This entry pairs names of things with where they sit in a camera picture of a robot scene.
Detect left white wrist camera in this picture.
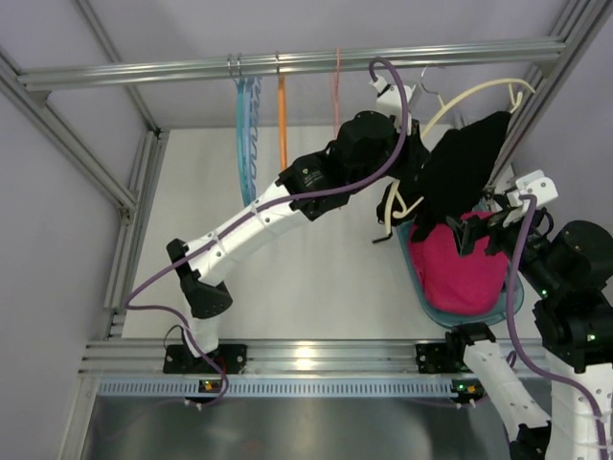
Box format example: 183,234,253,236
370,77,403,121

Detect cream plastic hanger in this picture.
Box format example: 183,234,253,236
371,64,536,245

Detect magenta cloth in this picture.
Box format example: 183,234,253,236
408,223,509,316

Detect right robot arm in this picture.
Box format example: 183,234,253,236
445,195,612,459

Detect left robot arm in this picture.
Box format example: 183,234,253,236
166,110,425,364

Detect pink plastic hanger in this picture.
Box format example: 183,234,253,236
330,47,341,135

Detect aluminium hanging rail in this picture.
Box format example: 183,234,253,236
17,37,566,91

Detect black trousers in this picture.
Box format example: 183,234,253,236
402,111,511,242

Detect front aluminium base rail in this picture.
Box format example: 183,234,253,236
79,337,600,400

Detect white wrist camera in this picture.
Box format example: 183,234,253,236
497,170,559,212
370,77,403,121

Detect teal plastic basket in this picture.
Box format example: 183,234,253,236
393,200,527,330

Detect orange plastic hanger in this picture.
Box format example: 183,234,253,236
278,76,287,170

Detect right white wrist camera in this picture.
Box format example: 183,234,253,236
497,170,559,212

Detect light blue plastic hanger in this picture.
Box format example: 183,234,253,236
248,78,261,201

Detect teal plastic hanger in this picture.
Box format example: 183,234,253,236
236,79,256,206

